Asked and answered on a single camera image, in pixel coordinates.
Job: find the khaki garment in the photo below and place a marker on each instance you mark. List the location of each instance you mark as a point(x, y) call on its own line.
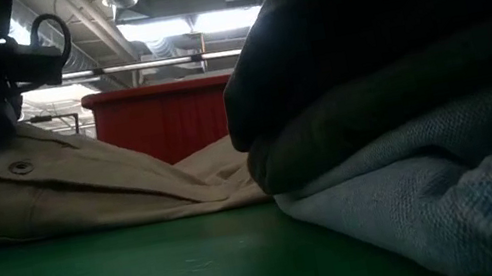
point(83, 192)

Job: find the dark blue denim jeans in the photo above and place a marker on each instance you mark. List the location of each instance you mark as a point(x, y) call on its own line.
point(356, 12)

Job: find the dark green hooded sweatshirt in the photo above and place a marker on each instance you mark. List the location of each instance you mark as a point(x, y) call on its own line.
point(375, 120)

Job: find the large red plastic laundry bin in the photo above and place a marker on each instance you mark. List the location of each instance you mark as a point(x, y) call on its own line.
point(161, 117)

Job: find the long ceiling light bar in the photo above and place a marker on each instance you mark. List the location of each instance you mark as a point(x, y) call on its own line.
point(152, 64)

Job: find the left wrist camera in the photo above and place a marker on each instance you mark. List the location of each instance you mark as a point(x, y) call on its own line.
point(32, 61)

